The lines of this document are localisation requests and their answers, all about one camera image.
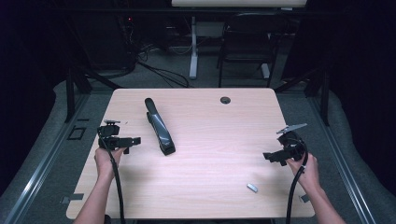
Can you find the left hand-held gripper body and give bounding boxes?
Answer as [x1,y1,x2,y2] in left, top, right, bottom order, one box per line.
[97,119,134,152]

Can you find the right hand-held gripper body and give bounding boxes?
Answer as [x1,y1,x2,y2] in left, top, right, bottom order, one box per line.
[276,123,308,161]

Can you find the black stapler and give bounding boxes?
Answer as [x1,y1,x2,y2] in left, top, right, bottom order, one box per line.
[144,97,177,157]

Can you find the person's left hand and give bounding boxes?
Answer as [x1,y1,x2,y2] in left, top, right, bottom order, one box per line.
[93,147,127,182]

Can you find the person's right hand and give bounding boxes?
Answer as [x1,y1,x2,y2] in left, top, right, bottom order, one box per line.
[286,153,322,192]

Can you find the black metal stand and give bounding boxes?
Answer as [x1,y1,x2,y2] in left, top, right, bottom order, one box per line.
[274,65,331,127]
[64,65,123,123]

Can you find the dark computer tower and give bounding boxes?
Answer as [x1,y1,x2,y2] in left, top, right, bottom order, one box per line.
[78,12,138,71]

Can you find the black folding chair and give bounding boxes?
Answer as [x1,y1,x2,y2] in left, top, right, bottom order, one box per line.
[217,12,289,89]

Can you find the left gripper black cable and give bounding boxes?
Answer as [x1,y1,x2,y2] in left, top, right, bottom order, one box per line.
[97,130,127,224]

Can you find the metal floor rail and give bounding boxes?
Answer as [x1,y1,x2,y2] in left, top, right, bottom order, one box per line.
[3,92,92,224]
[307,92,378,224]

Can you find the black floor cables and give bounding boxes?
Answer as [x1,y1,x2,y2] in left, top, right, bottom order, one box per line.
[136,60,191,89]

